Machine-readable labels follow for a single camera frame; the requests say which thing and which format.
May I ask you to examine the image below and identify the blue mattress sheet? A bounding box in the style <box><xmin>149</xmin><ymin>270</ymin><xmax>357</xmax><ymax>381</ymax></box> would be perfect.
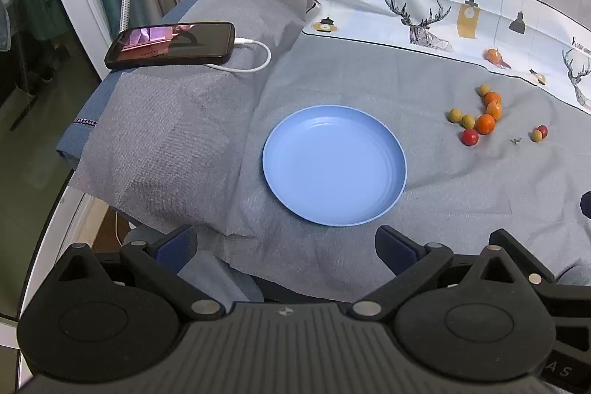
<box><xmin>56</xmin><ymin>71</ymin><xmax>121</xmax><ymax>171</ymax></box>

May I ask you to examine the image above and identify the white deer-print bedsheet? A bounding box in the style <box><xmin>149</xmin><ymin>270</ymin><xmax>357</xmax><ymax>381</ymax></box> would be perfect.
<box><xmin>244</xmin><ymin>0</ymin><xmax>591</xmax><ymax>115</ymax></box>

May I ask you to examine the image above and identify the glass sliding door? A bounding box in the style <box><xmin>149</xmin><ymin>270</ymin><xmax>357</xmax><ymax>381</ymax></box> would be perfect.
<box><xmin>0</xmin><ymin>0</ymin><xmax>100</xmax><ymax>131</ymax></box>

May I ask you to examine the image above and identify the black smartphone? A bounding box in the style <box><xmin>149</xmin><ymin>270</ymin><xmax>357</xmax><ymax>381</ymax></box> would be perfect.
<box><xmin>105</xmin><ymin>22</ymin><xmax>236</xmax><ymax>71</ymax></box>

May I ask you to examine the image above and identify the blue grey cloth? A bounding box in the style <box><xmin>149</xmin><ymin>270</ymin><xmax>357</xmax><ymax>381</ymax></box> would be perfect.
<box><xmin>178</xmin><ymin>256</ymin><xmax>266</xmax><ymax>303</ymax></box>

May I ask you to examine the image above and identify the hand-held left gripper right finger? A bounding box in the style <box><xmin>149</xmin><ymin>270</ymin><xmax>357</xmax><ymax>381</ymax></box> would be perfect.
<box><xmin>348</xmin><ymin>225</ymin><xmax>556</xmax><ymax>322</ymax></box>

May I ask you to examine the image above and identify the blue plastic plate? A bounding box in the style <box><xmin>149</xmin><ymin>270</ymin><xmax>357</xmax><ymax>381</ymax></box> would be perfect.
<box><xmin>262</xmin><ymin>105</ymin><xmax>408</xmax><ymax>225</ymax></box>

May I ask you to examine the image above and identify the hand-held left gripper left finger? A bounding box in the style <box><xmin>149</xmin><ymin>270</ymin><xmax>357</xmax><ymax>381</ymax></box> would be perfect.
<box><xmin>45</xmin><ymin>224</ymin><xmax>227</xmax><ymax>322</ymax></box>

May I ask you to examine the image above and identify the thin white cord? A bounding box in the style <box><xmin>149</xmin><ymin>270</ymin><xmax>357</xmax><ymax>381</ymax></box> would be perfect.
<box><xmin>112</xmin><ymin>209</ymin><xmax>127</xmax><ymax>248</ymax></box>

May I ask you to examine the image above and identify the white bed frame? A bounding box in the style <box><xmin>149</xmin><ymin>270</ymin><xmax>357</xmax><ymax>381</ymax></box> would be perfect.
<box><xmin>18</xmin><ymin>186</ymin><xmax>121</xmax><ymax>321</ymax></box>

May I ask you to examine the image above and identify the white charging cable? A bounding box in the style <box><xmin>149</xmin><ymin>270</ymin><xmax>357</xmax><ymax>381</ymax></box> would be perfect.
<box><xmin>205</xmin><ymin>37</ymin><xmax>271</xmax><ymax>74</ymax></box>

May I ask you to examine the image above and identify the grey blanket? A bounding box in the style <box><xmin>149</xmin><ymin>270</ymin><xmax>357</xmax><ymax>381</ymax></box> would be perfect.
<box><xmin>69</xmin><ymin>0</ymin><xmax>591</xmax><ymax>302</ymax></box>

